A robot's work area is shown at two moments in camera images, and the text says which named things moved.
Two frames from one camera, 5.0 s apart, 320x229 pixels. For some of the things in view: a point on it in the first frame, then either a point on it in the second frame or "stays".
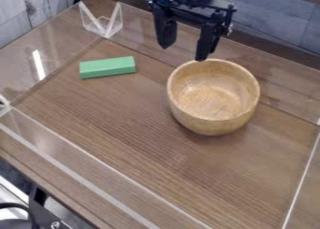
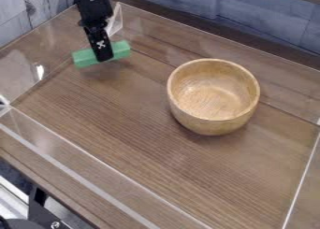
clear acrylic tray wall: x=111 y=199 stays
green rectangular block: x=106 y=66 to x=83 y=57
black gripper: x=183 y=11 to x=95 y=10
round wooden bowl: x=213 y=93 stays
